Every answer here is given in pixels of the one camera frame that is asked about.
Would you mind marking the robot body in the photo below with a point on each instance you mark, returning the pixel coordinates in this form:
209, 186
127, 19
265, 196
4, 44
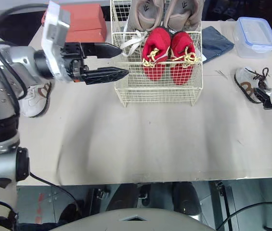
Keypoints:
131, 222

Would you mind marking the small red shoe yellow laces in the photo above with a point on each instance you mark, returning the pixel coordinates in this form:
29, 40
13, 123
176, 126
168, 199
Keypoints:
182, 60
155, 48

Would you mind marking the clear container blue lid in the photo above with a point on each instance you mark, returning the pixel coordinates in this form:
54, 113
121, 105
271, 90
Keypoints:
256, 36

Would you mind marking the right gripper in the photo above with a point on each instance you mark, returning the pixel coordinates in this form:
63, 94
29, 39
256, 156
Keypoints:
271, 105

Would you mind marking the large beige shoe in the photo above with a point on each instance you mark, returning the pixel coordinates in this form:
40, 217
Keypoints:
184, 14
147, 14

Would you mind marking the small white shoe brown mark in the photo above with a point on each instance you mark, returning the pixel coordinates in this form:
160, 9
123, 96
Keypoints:
33, 103
245, 83

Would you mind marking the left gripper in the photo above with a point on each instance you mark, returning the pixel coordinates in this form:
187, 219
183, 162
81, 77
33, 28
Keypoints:
74, 55

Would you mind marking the red cardboard box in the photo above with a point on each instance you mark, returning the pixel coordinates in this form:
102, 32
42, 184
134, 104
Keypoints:
85, 24

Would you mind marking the blue denim cloth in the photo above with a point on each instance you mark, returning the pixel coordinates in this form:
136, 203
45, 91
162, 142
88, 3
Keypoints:
216, 43

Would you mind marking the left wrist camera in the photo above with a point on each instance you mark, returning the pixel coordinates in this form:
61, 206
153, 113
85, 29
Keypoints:
54, 31

